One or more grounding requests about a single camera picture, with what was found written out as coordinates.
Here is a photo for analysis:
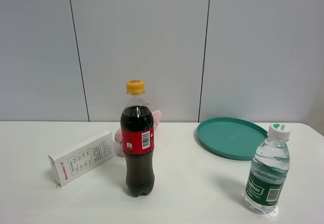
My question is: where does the cola bottle with yellow cap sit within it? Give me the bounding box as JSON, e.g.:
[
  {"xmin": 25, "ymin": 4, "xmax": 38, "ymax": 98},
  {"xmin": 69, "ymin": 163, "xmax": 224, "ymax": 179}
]
[{"xmin": 120, "ymin": 80, "xmax": 155, "ymax": 197}]

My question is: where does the pink plush toy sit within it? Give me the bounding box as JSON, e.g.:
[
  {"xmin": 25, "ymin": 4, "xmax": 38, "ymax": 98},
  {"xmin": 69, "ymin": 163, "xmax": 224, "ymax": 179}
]
[{"xmin": 114, "ymin": 99, "xmax": 162, "ymax": 156}]

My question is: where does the teal round plate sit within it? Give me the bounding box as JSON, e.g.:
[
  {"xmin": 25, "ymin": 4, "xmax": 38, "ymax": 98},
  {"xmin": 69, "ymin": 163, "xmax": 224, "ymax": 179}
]
[{"xmin": 196, "ymin": 118, "xmax": 267, "ymax": 161}]

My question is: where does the white cardboard box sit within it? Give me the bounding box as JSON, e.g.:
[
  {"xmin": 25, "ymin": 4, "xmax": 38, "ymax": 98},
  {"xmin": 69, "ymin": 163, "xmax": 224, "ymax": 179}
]
[{"xmin": 48, "ymin": 131, "xmax": 114, "ymax": 187}]

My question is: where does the water bottle with green label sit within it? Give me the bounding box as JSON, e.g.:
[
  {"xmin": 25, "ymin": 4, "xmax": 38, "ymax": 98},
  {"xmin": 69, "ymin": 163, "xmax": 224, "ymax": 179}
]
[{"xmin": 244, "ymin": 123, "xmax": 291, "ymax": 215}]

